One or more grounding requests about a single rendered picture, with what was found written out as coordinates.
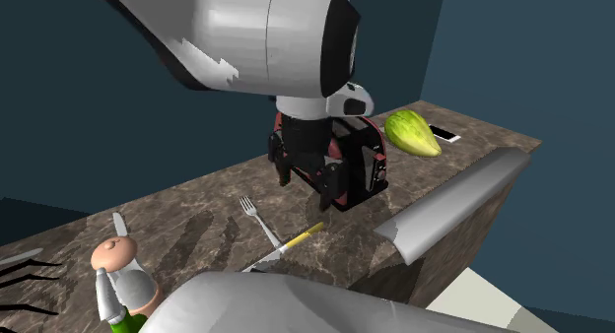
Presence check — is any bald toy figure green body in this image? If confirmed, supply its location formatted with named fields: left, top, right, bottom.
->
left=90, top=234, right=163, bottom=333

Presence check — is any black and red toaster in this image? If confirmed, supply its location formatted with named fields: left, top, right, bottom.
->
left=272, top=112, right=390, bottom=214

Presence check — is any silver butter knife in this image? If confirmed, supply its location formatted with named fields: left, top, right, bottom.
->
left=111, top=211, right=146, bottom=275

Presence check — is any silver fork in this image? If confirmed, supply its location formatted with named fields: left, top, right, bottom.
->
left=239, top=195, right=283, bottom=249

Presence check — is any yellow-handled knife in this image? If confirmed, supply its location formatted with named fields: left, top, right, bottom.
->
left=239, top=221, right=326, bottom=274

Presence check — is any silver cutlery piece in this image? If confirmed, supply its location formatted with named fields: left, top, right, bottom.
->
left=0, top=246, right=45, bottom=267

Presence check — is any black thin-pronged utensil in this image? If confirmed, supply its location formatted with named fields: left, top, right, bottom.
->
left=0, top=257, right=64, bottom=333

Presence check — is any white phone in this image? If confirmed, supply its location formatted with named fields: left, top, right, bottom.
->
left=427, top=124, right=462, bottom=145

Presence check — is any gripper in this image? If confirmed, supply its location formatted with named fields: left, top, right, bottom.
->
left=267, top=112, right=349, bottom=214

